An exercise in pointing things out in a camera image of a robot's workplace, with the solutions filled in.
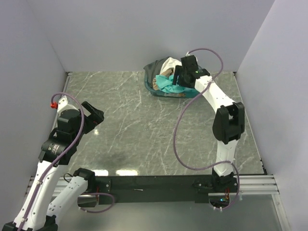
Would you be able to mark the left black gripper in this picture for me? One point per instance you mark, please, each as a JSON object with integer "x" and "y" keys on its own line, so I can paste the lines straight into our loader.
{"x": 96, "y": 116}

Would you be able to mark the teal t shirt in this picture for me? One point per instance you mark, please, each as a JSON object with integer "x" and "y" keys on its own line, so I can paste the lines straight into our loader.
{"x": 177, "y": 88}

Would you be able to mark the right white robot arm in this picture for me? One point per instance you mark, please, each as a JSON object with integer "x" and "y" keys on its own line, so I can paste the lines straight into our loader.
{"x": 229, "y": 121}

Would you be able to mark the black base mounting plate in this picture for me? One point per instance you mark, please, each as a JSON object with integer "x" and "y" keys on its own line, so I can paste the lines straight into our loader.
{"x": 150, "y": 189}

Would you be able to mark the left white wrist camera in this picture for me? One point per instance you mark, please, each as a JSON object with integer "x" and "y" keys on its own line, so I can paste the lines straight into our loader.
{"x": 62, "y": 105}

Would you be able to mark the white t shirt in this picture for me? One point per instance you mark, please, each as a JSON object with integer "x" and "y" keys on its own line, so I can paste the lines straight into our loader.
{"x": 170, "y": 63}

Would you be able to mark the teal plastic laundry basket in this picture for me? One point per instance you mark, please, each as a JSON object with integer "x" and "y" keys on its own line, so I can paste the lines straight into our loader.
{"x": 159, "y": 93}

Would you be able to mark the dark grey t shirt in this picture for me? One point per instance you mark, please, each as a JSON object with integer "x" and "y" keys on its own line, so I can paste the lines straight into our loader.
{"x": 153, "y": 69}

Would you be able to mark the beige t shirt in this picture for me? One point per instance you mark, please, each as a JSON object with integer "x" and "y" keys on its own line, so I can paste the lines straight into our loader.
{"x": 162, "y": 81}

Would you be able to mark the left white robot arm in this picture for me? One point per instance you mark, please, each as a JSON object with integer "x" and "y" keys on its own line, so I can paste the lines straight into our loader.
{"x": 40, "y": 211}

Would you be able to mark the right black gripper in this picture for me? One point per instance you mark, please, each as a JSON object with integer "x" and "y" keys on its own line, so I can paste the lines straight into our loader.
{"x": 178, "y": 71}

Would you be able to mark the aluminium frame rail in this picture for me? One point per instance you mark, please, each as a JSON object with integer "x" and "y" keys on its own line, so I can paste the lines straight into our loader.
{"x": 249, "y": 185}

